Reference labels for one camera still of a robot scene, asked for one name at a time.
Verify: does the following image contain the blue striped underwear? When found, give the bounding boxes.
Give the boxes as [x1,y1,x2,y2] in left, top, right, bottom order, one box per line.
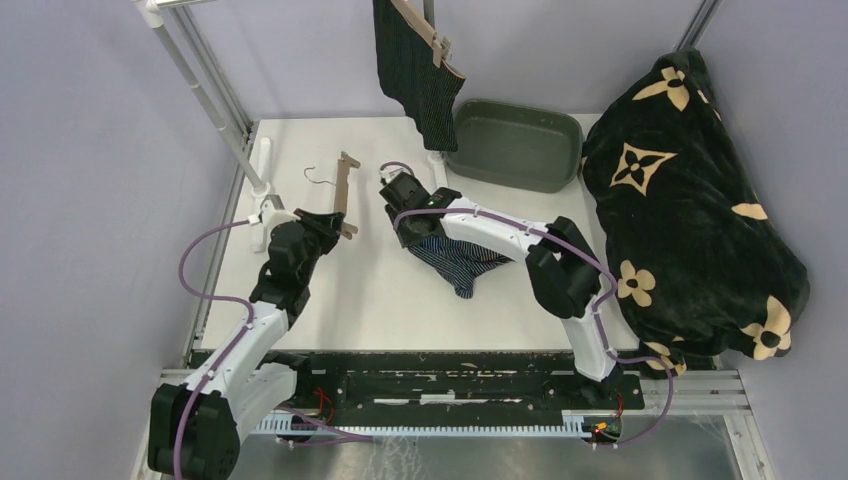
[407,236,512,299]

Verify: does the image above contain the black striped underwear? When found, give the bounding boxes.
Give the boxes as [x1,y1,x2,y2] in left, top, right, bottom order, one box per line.
[372,0,466,152]

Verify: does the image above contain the wooden clip hanger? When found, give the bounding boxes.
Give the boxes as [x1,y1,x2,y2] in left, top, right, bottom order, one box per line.
[383,1,466,81]

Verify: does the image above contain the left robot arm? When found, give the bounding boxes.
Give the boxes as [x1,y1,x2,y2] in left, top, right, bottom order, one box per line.
[147,209,346,479]

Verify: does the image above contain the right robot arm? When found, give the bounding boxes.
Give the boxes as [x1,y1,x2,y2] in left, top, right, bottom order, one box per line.
[380,168,618,408]

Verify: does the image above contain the green plastic tray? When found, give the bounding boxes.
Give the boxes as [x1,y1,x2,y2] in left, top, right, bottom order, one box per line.
[446,99,583,193]

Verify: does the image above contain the centre rack pole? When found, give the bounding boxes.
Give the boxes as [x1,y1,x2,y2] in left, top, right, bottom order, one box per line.
[422,0,436,27]

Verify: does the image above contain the rack pole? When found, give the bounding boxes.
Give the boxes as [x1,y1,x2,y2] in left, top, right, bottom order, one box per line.
[422,0,436,27]
[132,0,261,187]

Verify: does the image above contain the left rack pole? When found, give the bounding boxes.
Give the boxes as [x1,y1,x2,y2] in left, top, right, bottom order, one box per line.
[132,0,261,187]

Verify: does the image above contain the black floral blanket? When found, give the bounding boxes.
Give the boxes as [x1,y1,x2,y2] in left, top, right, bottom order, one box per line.
[581,48,811,378]

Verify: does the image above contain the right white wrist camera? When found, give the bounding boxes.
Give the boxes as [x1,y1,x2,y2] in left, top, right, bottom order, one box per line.
[379,167,398,185]

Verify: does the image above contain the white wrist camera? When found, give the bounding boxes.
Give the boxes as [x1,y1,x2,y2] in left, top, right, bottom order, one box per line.
[247,194,300,230]
[379,167,398,185]

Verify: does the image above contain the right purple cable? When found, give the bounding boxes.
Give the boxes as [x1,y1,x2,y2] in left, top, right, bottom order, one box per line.
[378,160,676,448]

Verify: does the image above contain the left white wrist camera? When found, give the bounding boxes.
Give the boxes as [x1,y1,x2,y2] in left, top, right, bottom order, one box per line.
[247,194,300,230]

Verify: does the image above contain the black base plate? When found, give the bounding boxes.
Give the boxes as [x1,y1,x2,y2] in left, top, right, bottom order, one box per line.
[260,350,645,428]

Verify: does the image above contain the white cable duct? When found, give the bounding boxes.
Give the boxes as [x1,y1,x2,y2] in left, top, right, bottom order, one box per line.
[251,411,592,439]

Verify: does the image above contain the aluminium frame rails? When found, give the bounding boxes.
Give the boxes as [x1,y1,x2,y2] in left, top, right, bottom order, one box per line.
[132,368,776,480]

